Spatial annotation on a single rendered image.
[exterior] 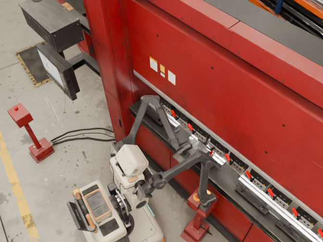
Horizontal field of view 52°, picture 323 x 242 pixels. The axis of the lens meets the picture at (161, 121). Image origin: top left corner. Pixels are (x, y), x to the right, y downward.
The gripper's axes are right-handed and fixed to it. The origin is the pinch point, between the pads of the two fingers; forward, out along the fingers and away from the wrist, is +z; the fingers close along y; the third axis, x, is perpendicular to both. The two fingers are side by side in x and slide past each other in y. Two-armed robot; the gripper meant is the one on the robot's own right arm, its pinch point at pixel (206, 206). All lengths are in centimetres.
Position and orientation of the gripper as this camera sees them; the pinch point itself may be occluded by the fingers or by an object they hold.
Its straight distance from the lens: 293.3
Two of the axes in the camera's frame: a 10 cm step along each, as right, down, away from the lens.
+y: 6.3, -7.5, 2.1
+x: -7.4, -5.1, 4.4
